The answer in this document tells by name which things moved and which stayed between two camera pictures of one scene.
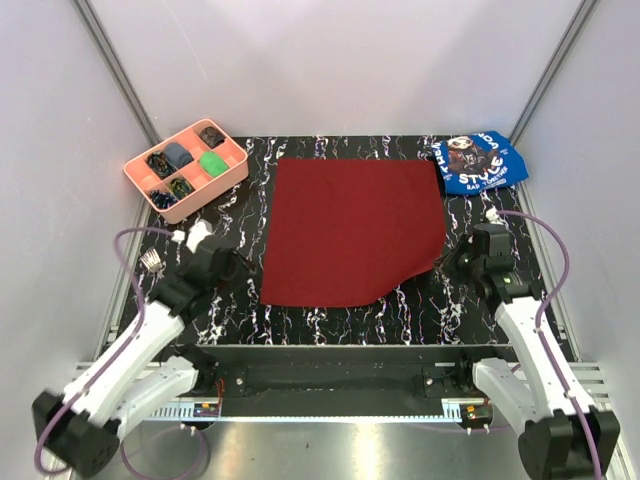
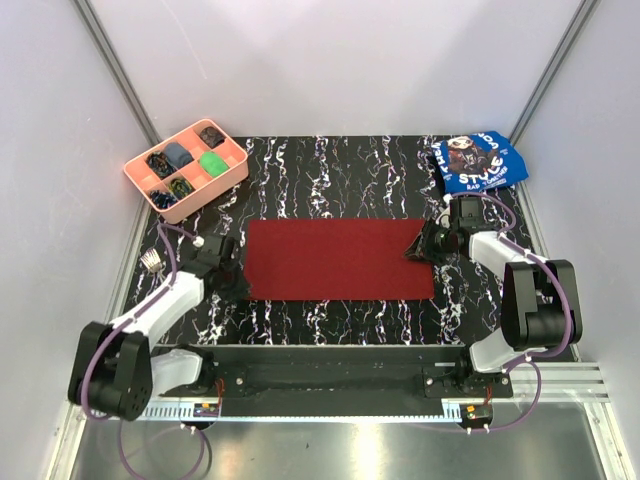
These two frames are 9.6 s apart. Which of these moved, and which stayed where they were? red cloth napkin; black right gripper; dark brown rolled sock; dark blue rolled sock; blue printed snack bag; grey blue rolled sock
Moved: red cloth napkin; black right gripper
Stayed: grey blue rolled sock; dark blue rolled sock; blue printed snack bag; dark brown rolled sock
